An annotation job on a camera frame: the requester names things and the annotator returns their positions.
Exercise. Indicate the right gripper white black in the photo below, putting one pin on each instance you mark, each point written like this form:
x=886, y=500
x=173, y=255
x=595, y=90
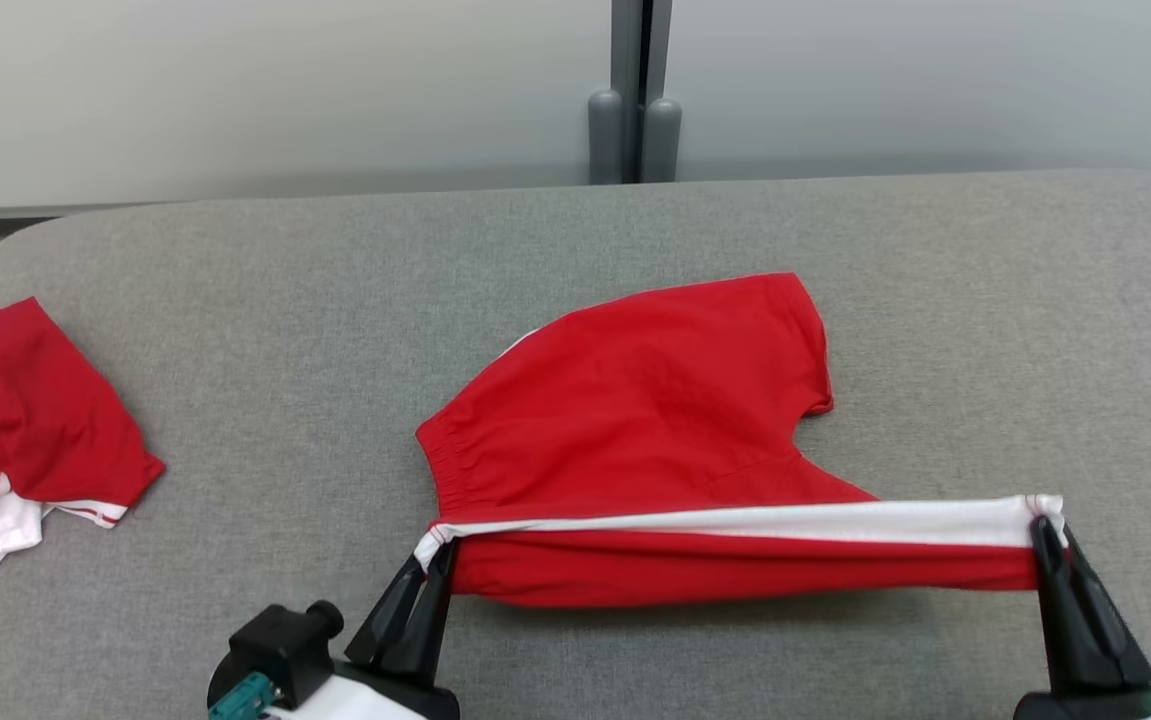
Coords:
x=1085, y=706

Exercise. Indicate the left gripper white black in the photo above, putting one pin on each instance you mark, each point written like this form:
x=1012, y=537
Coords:
x=385, y=700

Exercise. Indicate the red and white shirt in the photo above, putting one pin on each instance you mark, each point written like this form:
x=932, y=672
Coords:
x=655, y=420

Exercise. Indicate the red jersey shirt white trim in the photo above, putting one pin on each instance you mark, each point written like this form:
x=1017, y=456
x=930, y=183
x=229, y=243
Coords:
x=35, y=400

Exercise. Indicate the grey cylindrical post foot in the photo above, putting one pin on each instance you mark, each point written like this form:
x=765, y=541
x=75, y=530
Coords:
x=662, y=140
x=605, y=140

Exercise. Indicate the grey floor rail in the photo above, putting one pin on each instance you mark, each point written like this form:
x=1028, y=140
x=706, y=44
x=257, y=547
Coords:
x=35, y=212

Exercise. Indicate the grey partition post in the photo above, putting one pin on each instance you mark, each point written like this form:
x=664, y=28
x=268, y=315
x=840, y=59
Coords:
x=625, y=50

